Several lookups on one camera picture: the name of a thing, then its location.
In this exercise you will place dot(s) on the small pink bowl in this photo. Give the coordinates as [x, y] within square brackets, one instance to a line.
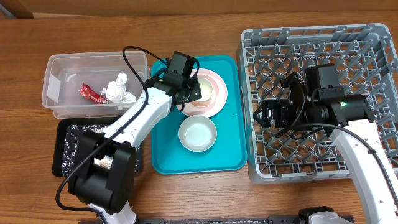
[215, 92]

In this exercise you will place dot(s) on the grey dishwasher rack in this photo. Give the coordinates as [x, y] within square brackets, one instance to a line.
[366, 62]

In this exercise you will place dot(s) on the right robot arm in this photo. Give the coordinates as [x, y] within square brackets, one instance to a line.
[349, 122]

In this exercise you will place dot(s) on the teal serving tray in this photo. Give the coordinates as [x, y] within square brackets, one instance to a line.
[169, 157]

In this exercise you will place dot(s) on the rice food leftovers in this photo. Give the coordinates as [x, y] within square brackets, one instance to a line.
[73, 132]

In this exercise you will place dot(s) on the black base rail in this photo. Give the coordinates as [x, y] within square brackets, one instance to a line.
[273, 219]

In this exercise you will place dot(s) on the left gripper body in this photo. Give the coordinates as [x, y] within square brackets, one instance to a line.
[193, 88]

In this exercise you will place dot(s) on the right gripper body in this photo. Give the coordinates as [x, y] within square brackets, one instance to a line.
[288, 115]

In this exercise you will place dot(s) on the pale green cup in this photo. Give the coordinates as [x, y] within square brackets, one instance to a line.
[206, 90]

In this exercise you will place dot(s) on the clear plastic bin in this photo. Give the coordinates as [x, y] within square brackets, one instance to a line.
[66, 74]

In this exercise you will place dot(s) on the black plastic tray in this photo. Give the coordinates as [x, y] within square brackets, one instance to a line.
[60, 137]

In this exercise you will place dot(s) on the grey bowl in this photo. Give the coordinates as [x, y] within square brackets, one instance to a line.
[197, 133]

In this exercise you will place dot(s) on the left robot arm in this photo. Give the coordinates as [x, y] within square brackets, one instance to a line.
[106, 191]

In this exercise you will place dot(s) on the large pink plate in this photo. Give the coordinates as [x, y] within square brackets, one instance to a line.
[217, 106]

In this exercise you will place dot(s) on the white tissue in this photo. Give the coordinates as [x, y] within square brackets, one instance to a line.
[116, 91]

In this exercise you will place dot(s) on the red snack wrapper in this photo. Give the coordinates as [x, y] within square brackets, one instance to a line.
[91, 95]

